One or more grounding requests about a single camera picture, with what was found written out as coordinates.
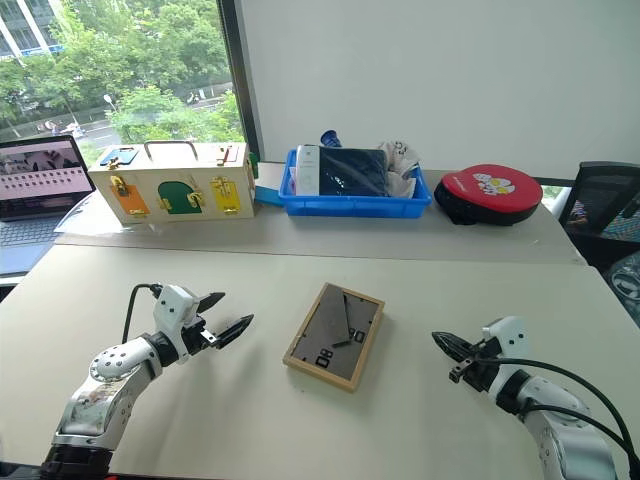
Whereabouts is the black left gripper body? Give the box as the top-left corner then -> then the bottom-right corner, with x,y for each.
182,314 -> 221,355

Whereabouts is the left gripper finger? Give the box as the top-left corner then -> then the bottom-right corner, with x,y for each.
213,313 -> 255,350
197,292 -> 227,315

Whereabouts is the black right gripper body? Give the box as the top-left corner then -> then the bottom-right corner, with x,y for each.
448,339 -> 502,394

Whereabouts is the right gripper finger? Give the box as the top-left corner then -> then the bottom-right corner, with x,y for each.
439,343 -> 474,361
432,330 -> 471,351

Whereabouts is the laptop computer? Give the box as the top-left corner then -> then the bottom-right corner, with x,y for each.
0,134 -> 97,277

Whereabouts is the light blue card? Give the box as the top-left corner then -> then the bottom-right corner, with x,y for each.
254,185 -> 282,207

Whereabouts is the wooden lock latch box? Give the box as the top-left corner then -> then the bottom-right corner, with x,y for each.
87,140 -> 258,227

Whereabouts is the red round zip case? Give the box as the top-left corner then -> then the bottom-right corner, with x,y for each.
432,163 -> 545,227

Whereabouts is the white flat package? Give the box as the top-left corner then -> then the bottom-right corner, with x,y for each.
294,144 -> 322,197

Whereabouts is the blue plastic bin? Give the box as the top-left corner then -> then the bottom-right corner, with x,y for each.
277,148 -> 433,220

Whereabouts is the patterned dark bag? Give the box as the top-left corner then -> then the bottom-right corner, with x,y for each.
603,249 -> 640,317

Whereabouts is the crumpled white plastic bag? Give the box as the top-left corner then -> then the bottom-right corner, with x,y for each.
377,140 -> 424,201

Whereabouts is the dark blue folded cloth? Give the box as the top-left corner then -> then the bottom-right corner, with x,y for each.
317,146 -> 392,198

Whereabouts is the black mesh chair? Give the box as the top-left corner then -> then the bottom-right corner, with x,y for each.
558,160 -> 640,271

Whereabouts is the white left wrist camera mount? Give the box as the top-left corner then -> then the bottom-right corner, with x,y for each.
152,284 -> 201,365

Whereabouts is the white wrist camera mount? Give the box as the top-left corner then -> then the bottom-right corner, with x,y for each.
152,284 -> 201,365
481,315 -> 527,399

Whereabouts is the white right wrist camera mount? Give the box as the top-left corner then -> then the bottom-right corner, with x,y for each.
481,315 -> 527,399

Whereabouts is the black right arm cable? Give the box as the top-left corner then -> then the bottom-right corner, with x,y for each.
474,354 -> 640,467

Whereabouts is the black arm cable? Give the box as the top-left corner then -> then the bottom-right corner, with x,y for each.
474,354 -> 640,467
121,283 -> 164,346

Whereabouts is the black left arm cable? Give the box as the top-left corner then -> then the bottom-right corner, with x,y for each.
121,283 -> 164,346

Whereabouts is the wooden framed puzzle board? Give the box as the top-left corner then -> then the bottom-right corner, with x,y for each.
282,282 -> 386,394

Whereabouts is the dark window frame post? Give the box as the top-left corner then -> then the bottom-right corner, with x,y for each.
216,0 -> 262,162

